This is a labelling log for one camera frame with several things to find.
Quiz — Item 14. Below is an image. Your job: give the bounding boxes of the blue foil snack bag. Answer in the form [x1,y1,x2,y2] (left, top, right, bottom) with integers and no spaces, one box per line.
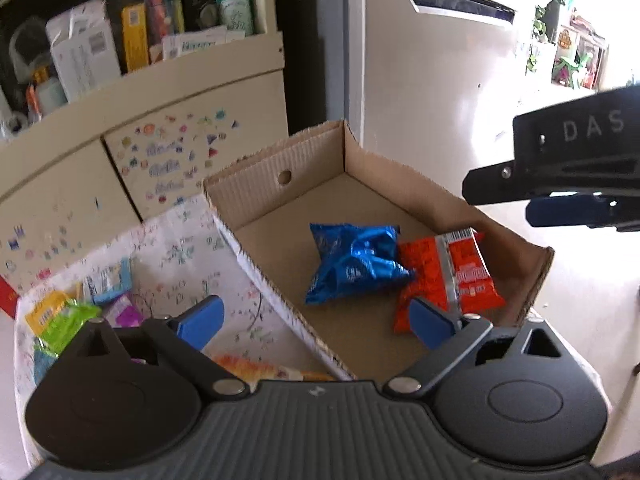
[305,222,416,306]

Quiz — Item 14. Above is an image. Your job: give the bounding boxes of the red cardboard box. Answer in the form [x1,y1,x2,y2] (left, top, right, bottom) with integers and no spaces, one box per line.
[0,275,20,318]

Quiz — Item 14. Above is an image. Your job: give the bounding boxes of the white carton box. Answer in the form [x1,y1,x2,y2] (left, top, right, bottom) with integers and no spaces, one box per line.
[46,0,122,103]

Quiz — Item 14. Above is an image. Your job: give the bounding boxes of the flat white paper box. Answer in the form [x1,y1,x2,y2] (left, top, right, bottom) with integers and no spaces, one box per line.
[161,25,246,61]

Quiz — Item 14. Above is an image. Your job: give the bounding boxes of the green snack packet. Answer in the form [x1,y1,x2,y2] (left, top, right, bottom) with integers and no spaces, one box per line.
[35,300,103,356]

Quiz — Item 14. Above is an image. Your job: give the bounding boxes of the orange snack packet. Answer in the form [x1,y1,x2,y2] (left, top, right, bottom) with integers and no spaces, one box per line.
[212,354,333,383]

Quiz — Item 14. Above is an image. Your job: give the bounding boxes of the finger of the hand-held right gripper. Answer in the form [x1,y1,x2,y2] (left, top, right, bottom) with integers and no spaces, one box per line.
[525,192,640,233]
[462,157,640,206]

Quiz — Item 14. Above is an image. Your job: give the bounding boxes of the light blue white snack packet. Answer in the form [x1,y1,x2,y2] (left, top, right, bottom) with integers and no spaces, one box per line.
[82,257,133,303]

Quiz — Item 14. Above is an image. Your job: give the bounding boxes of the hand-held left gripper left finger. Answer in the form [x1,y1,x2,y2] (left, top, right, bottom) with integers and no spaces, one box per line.
[65,295,249,400]

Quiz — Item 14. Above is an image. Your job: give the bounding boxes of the colourful fridge magnets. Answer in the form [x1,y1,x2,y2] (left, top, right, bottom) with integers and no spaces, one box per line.
[552,7,611,91]

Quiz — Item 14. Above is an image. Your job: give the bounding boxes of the purple snack packet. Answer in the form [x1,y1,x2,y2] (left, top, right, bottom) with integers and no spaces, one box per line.
[102,292,146,328]

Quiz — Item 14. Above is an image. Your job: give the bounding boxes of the green plant decoration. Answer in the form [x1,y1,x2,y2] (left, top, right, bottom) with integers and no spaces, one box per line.
[525,0,573,73]

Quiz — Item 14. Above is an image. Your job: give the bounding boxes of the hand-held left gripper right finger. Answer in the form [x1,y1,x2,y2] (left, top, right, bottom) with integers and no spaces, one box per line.
[384,296,566,396]

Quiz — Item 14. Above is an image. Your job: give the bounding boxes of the orange white pouch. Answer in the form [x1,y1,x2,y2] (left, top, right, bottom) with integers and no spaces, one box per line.
[25,67,68,116]

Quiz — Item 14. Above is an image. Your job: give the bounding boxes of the red snack packet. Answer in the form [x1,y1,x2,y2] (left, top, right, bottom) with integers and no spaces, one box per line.
[392,227,506,336]

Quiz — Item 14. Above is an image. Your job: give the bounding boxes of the cream cabinet with stickers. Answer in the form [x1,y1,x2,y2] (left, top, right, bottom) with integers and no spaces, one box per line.
[0,0,291,291]

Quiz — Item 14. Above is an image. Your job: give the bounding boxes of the white plastic bag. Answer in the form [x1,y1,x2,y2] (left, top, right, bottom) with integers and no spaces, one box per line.
[7,15,53,83]

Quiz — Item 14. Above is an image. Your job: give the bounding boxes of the yellow snack packet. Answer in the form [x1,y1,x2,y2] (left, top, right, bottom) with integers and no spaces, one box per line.
[25,290,76,336]

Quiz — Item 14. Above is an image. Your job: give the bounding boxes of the white refrigerator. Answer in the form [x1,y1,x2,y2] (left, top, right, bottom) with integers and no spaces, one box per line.
[342,0,640,241]

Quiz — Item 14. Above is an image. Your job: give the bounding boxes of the printed white tablecloth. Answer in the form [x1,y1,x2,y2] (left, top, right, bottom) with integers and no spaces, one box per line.
[14,195,356,466]

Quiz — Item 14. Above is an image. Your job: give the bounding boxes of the yellow carton box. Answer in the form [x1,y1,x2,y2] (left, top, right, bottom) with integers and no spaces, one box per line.
[121,2,151,73]

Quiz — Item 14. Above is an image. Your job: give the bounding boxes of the colourful striped box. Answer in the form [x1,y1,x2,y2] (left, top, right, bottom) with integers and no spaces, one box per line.
[142,0,185,46]

